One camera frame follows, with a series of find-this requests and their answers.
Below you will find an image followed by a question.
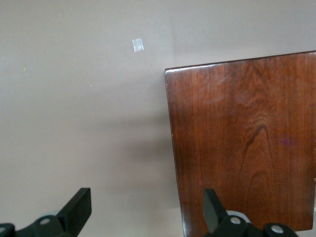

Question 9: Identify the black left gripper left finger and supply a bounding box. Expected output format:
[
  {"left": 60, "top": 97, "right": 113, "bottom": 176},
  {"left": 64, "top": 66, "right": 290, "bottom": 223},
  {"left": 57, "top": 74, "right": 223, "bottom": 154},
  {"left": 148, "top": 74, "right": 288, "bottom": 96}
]
[{"left": 0, "top": 188, "right": 92, "bottom": 237}]

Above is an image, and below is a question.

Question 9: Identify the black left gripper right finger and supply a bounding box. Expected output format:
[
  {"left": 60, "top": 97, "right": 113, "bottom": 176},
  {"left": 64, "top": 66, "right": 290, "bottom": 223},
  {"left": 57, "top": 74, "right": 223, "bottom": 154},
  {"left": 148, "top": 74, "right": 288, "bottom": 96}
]
[{"left": 201, "top": 188, "right": 297, "bottom": 237}]

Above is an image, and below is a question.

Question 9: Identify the dark brown wooden drawer box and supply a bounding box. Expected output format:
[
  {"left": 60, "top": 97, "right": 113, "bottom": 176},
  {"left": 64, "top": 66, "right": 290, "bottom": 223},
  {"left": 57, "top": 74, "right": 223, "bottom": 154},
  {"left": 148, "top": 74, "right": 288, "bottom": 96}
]
[{"left": 164, "top": 50, "right": 316, "bottom": 237}]

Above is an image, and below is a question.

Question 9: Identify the small clear tape piece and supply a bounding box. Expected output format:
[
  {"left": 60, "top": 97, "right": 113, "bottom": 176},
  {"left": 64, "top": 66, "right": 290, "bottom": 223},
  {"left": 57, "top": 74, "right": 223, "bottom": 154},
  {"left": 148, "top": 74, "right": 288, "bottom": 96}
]
[{"left": 131, "top": 38, "right": 145, "bottom": 53}]

